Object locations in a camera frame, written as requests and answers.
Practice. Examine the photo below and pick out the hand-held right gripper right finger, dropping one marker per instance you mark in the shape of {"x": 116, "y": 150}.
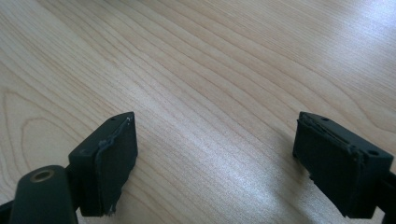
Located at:
{"x": 339, "y": 165}

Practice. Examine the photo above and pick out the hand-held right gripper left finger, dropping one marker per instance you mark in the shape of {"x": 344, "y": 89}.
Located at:
{"x": 106, "y": 161}

